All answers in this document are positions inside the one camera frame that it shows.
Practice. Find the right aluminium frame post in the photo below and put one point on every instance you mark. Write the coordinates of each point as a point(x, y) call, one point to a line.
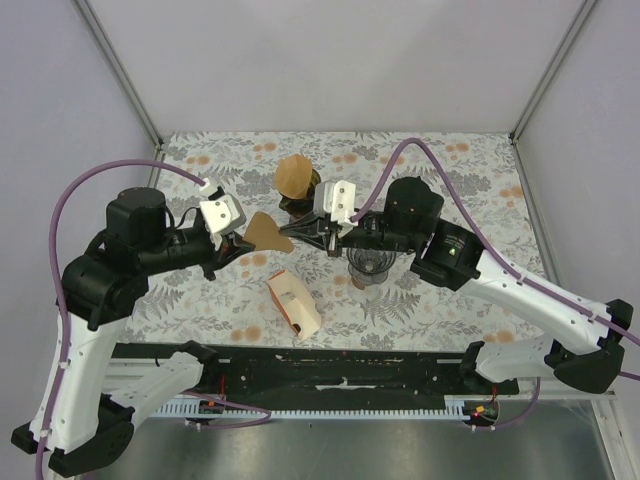
point(559, 57)

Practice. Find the brown paper coffee filter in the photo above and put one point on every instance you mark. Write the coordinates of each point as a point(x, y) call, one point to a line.
point(293, 176)

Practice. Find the left aluminium frame post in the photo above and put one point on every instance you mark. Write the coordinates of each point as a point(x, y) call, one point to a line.
point(102, 41)

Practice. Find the grey clear dripper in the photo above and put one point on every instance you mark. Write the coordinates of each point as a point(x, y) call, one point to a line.
point(370, 263)

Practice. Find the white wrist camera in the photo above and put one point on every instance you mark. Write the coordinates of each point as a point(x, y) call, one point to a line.
point(336, 200)
point(222, 213)

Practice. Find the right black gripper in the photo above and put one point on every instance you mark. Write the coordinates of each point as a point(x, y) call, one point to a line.
point(308, 229)

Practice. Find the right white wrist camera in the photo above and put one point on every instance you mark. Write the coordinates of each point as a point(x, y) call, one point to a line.
point(336, 200)

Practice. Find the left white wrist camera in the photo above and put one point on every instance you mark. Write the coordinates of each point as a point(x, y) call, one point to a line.
point(222, 213)

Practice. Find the floral table mat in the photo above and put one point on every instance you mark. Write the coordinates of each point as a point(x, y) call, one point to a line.
point(403, 313)

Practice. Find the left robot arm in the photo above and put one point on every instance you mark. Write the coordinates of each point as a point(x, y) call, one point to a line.
point(88, 429)

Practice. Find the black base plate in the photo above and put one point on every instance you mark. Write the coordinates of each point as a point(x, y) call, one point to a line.
point(287, 377)

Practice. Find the white slotted cable duct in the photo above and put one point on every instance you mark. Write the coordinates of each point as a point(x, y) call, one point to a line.
point(196, 409)

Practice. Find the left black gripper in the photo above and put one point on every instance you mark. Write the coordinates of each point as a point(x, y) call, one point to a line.
point(228, 248)

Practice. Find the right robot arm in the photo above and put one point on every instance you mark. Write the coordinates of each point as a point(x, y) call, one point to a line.
point(581, 341)

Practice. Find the olive green dripper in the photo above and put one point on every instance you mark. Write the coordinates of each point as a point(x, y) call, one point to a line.
point(296, 208)

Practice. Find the aluminium frame post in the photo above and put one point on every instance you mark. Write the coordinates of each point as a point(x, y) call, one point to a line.
point(102, 41)
point(559, 57)

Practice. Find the red grey coffee server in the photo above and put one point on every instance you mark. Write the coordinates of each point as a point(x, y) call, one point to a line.
point(295, 218)

